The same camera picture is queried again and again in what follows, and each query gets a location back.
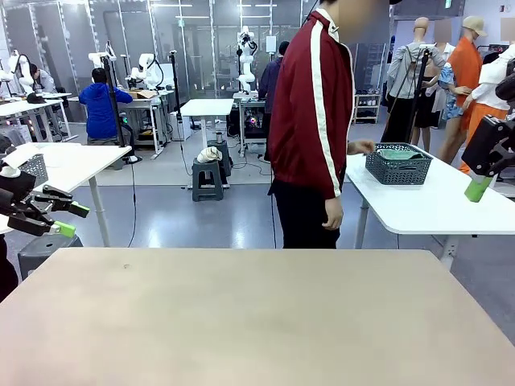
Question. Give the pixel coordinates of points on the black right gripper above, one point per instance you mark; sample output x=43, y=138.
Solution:
x=507, y=149

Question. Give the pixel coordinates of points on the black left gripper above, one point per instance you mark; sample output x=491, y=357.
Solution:
x=18, y=185

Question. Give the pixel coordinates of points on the green terry towel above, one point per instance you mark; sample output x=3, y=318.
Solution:
x=398, y=153

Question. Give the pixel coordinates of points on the dark grey plastic basket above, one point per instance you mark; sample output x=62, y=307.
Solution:
x=398, y=173

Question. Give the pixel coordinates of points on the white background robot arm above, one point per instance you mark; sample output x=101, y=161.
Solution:
x=149, y=72
x=20, y=68
x=95, y=58
x=246, y=76

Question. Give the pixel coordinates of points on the red-sleeved right forearm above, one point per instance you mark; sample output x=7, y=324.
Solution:
x=332, y=177

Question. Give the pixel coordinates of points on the light grey plastic basket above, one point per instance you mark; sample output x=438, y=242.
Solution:
x=38, y=169

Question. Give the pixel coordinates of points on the person's left hand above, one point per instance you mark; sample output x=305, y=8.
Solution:
x=361, y=147

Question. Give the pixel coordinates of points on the person's right hand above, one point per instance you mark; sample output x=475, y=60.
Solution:
x=334, y=213

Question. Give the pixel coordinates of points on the dark grey plastic stool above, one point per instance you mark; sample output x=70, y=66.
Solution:
x=226, y=157
x=44, y=253

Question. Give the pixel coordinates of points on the white side table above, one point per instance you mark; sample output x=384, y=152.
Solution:
x=422, y=209
x=80, y=161

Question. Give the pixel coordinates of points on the figure in blue floral dress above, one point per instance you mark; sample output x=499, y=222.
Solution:
x=450, y=80

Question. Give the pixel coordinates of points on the mannequin with cap, orange top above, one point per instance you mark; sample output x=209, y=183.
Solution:
x=466, y=64

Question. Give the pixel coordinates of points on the person in blue jacket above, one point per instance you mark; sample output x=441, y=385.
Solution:
x=98, y=112

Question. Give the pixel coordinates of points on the white background work table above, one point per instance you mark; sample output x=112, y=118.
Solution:
x=28, y=105

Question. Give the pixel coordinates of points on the mannequin in grey jacket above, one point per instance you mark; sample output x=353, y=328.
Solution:
x=402, y=60

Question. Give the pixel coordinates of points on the black cap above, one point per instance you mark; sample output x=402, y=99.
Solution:
x=36, y=98

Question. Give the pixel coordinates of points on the wooden shoe rack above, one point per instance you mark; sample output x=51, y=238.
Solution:
x=368, y=108

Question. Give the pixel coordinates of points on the person in grey jacket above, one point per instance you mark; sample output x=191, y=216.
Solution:
x=44, y=80

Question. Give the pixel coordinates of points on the open cardboard box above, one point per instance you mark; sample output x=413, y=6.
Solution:
x=142, y=95

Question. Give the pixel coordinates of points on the grey plastic step stool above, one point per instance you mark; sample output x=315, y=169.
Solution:
x=209, y=168

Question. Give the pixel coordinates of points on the beige bundled cloth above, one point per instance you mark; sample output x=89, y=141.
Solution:
x=209, y=154

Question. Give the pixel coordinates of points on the white robot desk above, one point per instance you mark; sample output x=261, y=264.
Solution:
x=165, y=93

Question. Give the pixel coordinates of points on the black stand pole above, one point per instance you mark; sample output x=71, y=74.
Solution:
x=176, y=86

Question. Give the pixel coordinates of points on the small metal cylinder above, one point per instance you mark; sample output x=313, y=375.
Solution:
x=219, y=136

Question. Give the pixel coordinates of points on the small white desk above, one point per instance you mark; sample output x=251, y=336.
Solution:
x=207, y=106

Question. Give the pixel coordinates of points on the person in dark red jacket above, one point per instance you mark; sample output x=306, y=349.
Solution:
x=306, y=100

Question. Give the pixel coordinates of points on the computer case with coloured lights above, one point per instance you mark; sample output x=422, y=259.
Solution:
x=253, y=120

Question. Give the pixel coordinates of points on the white desk with computer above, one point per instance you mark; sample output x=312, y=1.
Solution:
x=241, y=96

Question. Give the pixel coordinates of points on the person in dark purple hoodie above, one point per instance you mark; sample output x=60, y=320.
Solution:
x=267, y=80

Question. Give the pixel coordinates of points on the white rectangular panel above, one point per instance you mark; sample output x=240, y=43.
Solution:
x=271, y=44

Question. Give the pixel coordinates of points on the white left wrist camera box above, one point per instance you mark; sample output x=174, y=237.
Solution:
x=20, y=156

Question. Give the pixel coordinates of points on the black camera tripod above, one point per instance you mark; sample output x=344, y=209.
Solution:
x=417, y=96
x=114, y=104

